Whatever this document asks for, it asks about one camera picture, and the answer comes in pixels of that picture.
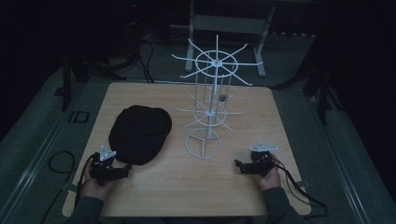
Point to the black rectangular floor bracket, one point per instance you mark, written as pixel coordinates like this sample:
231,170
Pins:
79,117

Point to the white metal table frame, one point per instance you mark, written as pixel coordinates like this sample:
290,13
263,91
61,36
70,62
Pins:
229,25

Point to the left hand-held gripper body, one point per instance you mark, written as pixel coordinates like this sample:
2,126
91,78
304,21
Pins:
104,172

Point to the person's right hand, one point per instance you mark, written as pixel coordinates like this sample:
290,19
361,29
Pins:
271,179

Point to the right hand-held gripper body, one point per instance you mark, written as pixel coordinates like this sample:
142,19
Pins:
260,165

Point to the black metal stand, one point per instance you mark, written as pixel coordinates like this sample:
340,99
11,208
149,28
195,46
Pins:
66,84
322,93

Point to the small dark round object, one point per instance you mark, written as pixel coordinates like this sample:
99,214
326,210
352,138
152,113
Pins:
222,98

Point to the black cap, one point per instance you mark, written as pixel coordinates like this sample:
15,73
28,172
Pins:
140,133

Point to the person's left hand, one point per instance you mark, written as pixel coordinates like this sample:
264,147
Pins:
93,188

